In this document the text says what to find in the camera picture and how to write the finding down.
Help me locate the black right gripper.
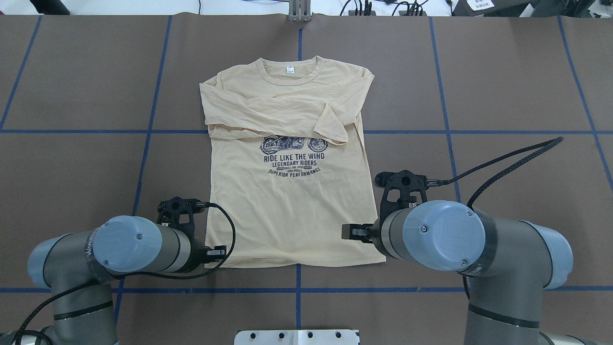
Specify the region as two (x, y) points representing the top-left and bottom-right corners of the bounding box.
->
(341, 218), (384, 254)

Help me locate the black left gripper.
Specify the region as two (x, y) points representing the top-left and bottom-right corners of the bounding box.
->
(184, 238), (227, 273)

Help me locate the beige long-sleeve printed shirt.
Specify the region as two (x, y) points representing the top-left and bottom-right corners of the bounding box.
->
(199, 56), (386, 269)

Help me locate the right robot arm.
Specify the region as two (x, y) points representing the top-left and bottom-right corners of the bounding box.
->
(341, 200), (594, 345)

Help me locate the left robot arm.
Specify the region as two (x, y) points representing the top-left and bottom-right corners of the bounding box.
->
(1, 215), (233, 345)

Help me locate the brown table mat blue grid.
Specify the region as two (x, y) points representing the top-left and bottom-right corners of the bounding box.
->
(0, 13), (612, 342)

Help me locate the black box with white label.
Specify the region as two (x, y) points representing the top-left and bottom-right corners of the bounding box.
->
(452, 0), (532, 17)

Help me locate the black cylinder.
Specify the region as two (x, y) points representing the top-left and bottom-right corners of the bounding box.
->
(30, 0), (70, 15)

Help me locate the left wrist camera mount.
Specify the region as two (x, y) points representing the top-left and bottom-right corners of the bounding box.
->
(156, 196), (208, 240)

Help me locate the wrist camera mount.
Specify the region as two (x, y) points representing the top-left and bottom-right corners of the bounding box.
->
(156, 196), (208, 240)
(374, 170), (429, 223)

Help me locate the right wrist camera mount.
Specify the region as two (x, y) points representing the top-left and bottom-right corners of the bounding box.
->
(374, 170), (429, 223)

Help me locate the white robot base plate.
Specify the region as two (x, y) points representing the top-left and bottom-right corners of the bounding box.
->
(234, 329), (361, 345)

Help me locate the left black braided cable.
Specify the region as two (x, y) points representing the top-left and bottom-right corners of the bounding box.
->
(10, 202), (237, 345)

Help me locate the black braided cable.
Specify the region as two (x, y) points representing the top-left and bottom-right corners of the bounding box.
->
(424, 137), (565, 300)
(10, 202), (237, 345)

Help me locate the right black braided cable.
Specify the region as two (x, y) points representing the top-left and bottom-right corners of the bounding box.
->
(424, 137), (565, 300)

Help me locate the black cable bundle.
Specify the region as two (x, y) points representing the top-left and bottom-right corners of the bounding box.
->
(339, 0), (429, 17)

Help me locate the grey metal camera post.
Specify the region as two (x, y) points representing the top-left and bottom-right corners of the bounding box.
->
(288, 0), (312, 23)

